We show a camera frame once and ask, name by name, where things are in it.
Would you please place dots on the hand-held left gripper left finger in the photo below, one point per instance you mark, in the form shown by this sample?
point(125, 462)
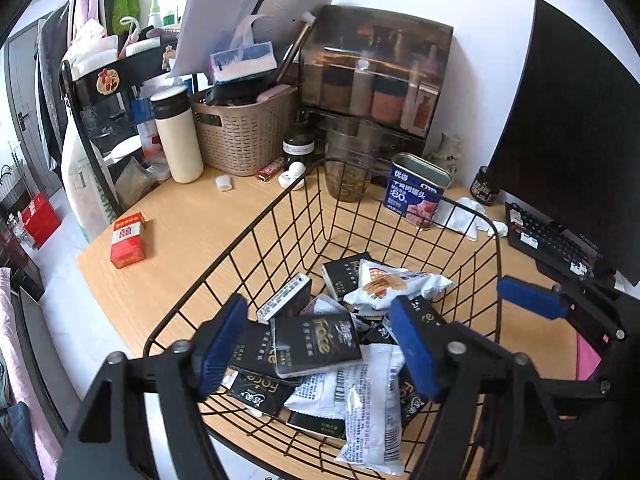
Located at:
point(222, 345)

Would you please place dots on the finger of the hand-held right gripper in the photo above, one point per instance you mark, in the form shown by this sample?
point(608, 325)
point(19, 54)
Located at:
point(530, 297)

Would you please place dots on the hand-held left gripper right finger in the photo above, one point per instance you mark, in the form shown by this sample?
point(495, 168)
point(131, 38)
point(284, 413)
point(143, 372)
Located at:
point(415, 345)

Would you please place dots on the white snack packet orange print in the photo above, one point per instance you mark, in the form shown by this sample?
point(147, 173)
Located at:
point(385, 285)

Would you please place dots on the white packet black text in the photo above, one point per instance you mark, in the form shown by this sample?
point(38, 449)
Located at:
point(370, 410)

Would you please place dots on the pile of black tissue packs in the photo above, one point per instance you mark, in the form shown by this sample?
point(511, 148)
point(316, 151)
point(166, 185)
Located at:
point(315, 345)

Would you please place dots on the crinkled white wrapper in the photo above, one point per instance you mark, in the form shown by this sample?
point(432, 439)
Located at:
point(320, 392)

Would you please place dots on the wooden desktop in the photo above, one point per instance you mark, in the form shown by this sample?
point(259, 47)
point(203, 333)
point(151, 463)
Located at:
point(200, 240)

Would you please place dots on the black keyboard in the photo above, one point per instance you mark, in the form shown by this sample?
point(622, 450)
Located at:
point(550, 242)

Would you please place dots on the pink desk mat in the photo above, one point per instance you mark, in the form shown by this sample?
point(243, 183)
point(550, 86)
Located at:
point(587, 355)

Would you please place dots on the small black jar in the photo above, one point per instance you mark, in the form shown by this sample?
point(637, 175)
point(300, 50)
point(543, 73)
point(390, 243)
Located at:
point(484, 187)

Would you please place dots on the small red box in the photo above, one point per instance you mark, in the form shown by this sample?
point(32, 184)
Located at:
point(127, 240)

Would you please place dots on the blue luncheon meat can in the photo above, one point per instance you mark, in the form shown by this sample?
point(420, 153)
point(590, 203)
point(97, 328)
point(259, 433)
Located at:
point(415, 195)

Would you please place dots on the small white cap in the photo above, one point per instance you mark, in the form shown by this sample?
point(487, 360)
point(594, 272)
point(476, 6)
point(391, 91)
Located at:
point(224, 183)

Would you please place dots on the small beige vase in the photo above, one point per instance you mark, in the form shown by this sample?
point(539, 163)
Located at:
point(445, 157)

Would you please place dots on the black curved monitor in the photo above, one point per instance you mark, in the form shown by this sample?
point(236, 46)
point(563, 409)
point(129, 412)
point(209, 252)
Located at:
point(575, 135)

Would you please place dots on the red lighter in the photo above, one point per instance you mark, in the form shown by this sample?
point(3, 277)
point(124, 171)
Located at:
point(270, 170)

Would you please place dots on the white earbuds case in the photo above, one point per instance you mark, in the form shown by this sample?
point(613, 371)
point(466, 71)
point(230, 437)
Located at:
point(292, 175)

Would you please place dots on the clear bag of tea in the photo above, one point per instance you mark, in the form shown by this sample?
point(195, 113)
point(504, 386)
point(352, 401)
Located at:
point(132, 180)

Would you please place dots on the glass measuring cup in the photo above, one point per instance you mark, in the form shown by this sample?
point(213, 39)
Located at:
point(352, 160)

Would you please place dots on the pink cloth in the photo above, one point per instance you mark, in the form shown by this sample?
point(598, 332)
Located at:
point(20, 385)

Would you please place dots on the dark glass jar white label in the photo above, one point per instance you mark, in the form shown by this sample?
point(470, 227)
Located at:
point(298, 152)

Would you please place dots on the cream thermos bottle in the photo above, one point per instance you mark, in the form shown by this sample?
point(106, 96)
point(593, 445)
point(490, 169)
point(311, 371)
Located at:
point(176, 140)

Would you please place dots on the beige woven basket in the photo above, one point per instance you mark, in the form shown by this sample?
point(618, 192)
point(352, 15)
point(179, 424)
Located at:
point(245, 135)

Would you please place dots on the white printed sack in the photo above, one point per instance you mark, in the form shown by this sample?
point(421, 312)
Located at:
point(82, 185)

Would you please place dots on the red boxes stack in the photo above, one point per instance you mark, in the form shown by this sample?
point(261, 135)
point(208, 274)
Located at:
point(40, 220)

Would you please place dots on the blue white package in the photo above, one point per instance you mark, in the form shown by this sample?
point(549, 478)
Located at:
point(145, 120)

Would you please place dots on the dark acrylic storage cabinet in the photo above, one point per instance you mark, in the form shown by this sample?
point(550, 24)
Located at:
point(375, 70)

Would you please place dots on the blue white tissue box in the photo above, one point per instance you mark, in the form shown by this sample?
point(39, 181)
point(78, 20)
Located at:
point(242, 62)

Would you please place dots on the stack of papers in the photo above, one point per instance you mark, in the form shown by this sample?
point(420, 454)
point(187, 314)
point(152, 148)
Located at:
point(210, 20)

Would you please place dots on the white desk fan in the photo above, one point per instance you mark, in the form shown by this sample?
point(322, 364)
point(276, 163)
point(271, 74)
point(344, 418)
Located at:
point(300, 0)

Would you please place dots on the pink towel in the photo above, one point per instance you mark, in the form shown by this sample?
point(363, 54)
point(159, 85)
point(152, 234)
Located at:
point(86, 0)

